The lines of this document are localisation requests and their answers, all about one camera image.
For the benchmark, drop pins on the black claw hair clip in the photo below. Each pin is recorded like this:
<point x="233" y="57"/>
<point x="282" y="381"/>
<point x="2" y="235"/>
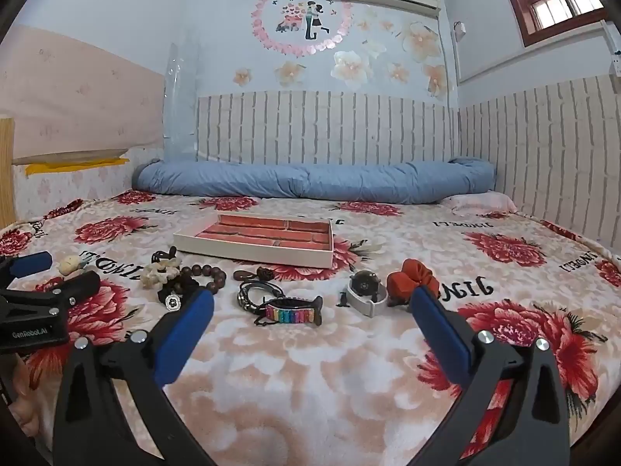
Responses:
<point x="162" y="255"/>

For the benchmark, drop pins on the white wall socket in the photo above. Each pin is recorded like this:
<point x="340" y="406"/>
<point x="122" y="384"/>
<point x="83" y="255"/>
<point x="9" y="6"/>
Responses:
<point x="617" y="64"/>

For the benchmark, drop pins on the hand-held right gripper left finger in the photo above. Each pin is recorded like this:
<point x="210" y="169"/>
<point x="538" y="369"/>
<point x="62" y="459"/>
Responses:
<point x="187" y="330"/>

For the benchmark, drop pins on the floral printed blanket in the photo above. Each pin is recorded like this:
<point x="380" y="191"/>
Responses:
<point x="301" y="398"/>

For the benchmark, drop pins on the orange scrunchie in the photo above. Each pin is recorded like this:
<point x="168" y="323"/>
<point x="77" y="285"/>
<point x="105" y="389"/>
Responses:
<point x="410" y="276"/>

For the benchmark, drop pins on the brown teardrop pendant with knot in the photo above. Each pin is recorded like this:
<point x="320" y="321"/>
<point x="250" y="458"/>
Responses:
<point x="245" y="274"/>

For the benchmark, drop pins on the group of flower wall stickers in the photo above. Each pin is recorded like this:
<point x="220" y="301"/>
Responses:
<point x="349" y="65"/>

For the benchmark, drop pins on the rolled blue duvet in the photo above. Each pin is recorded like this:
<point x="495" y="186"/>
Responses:
<point x="310" y="179"/>

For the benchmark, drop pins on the white scrunchie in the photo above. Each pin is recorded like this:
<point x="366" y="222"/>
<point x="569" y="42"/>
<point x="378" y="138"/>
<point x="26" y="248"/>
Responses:
<point x="159" y="273"/>

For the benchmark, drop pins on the person's left hand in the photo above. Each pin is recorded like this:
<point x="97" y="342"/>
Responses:
<point x="24" y="407"/>

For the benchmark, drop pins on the wooden framed window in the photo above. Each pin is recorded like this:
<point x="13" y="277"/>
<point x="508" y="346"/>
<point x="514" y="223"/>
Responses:
<point x="553" y="7"/>

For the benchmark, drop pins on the wooden bed post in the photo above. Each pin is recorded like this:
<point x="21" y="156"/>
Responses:
<point x="6" y="170"/>

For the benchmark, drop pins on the clear plastic sheet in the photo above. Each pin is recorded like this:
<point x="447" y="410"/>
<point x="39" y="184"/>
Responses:
<point x="179" y="102"/>

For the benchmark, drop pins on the white tray with brick pattern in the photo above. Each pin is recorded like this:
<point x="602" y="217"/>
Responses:
<point x="252" y="252"/>

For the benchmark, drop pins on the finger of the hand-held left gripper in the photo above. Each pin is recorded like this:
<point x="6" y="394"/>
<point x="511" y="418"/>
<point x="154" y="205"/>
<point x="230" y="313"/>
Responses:
<point x="73" y="287"/>
<point x="31" y="263"/>

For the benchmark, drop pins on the pink pillow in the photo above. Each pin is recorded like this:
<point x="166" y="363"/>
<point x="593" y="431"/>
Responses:
<point x="478" y="202"/>

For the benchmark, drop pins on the heart couple wall sticker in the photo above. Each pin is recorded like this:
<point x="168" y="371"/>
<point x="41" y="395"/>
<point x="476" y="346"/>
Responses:
<point x="310" y="17"/>

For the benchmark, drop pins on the yellow tape strip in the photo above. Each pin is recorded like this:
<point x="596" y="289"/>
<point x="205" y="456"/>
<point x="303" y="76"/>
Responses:
<point x="73" y="167"/>

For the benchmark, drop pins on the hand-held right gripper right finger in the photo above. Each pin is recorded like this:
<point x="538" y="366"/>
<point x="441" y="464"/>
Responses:
<point x="441" y="330"/>

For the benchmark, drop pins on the black scrunchie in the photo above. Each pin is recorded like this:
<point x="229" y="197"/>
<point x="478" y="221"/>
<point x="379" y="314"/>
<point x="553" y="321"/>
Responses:
<point x="161" y="295"/>

